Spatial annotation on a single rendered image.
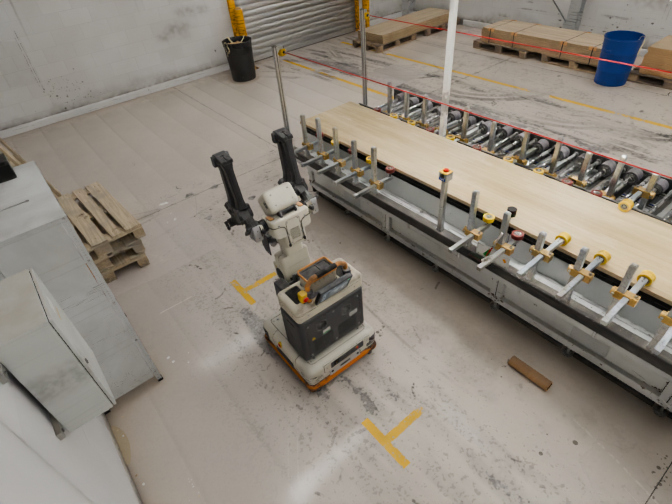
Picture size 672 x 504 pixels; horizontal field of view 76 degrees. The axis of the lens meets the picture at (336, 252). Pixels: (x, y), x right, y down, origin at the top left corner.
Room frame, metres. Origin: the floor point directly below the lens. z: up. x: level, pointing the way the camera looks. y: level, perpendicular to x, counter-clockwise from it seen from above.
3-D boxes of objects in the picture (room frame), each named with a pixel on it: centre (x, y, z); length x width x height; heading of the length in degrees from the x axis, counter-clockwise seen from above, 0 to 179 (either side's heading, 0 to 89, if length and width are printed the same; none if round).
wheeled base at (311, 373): (2.15, 0.20, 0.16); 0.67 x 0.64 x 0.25; 35
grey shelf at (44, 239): (2.23, 1.86, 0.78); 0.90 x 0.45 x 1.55; 35
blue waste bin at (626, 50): (6.83, -4.71, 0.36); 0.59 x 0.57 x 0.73; 125
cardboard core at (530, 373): (1.70, -1.29, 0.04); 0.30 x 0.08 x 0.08; 35
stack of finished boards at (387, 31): (10.68, -2.15, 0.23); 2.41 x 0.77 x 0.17; 127
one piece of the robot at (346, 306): (2.07, 0.15, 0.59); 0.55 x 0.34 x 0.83; 125
